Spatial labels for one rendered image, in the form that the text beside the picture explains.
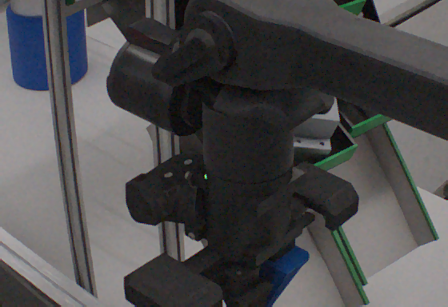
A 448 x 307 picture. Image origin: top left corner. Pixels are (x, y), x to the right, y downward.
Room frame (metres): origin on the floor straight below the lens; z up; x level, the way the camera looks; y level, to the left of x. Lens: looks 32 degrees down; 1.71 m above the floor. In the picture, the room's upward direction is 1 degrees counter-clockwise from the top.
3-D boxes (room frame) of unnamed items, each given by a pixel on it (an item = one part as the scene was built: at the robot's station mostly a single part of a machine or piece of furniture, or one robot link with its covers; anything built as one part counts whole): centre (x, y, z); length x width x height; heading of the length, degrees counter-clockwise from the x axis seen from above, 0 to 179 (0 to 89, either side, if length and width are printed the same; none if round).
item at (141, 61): (0.53, 0.02, 1.43); 0.12 x 0.08 x 0.11; 48
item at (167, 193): (0.53, 0.03, 1.33); 0.07 x 0.07 x 0.06; 48
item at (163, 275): (0.51, -0.02, 1.33); 0.19 x 0.06 x 0.08; 137
